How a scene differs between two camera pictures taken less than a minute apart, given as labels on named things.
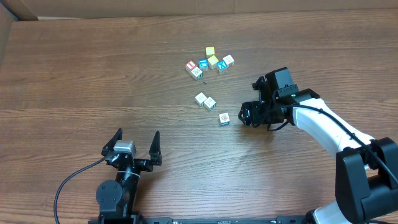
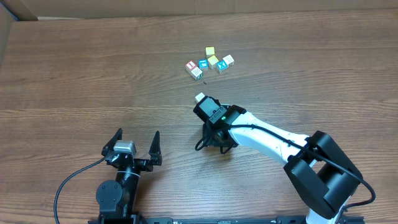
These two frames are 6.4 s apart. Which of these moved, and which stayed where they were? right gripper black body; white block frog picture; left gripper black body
Moved: right gripper black body
Stayed: left gripper black body; white block frog picture
